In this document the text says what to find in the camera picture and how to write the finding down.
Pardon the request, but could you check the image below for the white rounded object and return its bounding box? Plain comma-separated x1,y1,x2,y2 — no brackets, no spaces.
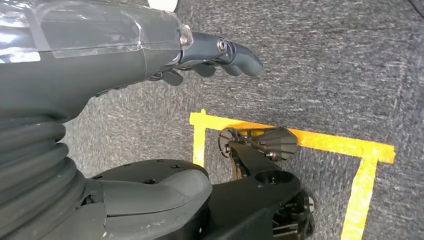
146,0,180,13

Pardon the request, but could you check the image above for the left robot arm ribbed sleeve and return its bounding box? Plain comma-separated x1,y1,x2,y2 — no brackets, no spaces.
0,114,88,240

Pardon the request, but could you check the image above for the yellow floor tape outline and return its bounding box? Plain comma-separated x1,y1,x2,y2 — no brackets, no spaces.
188,108,397,240

